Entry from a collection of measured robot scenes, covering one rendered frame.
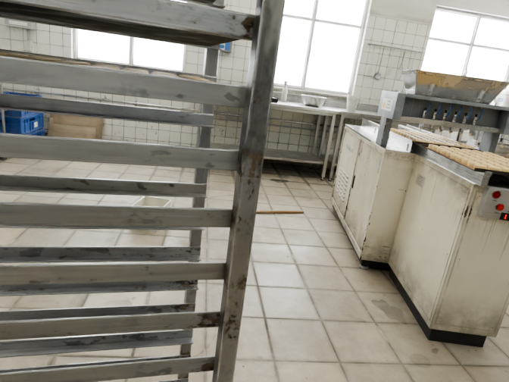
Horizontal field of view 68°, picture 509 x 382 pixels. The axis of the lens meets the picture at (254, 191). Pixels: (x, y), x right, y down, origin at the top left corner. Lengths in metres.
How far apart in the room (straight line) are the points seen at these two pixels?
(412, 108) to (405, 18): 3.39
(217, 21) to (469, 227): 1.65
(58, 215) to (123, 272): 0.12
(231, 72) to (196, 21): 4.71
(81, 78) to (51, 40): 5.05
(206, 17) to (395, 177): 2.12
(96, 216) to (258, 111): 0.26
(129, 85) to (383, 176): 2.12
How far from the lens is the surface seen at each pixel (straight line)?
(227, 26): 0.53
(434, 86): 2.58
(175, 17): 0.53
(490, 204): 1.95
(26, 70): 0.54
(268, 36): 0.51
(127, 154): 0.54
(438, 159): 2.27
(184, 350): 1.25
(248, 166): 0.52
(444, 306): 2.14
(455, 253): 2.01
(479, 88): 2.68
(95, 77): 0.53
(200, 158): 0.54
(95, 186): 0.99
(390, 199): 2.57
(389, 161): 2.49
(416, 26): 5.94
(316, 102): 4.91
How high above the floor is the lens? 1.17
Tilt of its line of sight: 17 degrees down
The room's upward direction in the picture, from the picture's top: 8 degrees clockwise
